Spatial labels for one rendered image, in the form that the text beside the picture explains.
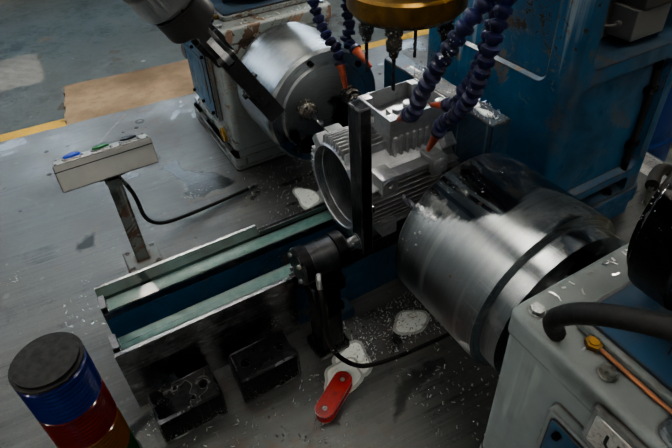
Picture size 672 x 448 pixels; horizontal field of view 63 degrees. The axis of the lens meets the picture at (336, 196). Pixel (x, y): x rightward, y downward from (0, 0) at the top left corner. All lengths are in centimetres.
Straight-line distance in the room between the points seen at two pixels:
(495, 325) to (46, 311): 85
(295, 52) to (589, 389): 78
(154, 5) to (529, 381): 60
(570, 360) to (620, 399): 5
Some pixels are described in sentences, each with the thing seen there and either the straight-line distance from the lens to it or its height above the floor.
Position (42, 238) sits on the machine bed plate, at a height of 80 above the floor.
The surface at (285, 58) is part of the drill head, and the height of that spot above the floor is 115.
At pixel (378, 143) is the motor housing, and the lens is 90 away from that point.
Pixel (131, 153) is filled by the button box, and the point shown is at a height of 106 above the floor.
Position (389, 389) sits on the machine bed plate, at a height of 80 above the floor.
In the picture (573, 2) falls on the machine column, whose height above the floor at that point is 131.
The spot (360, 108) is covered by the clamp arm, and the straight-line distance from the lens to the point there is 70.
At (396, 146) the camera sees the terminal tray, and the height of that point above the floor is 110.
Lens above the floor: 160
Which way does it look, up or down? 39 degrees down
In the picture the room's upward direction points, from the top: 4 degrees counter-clockwise
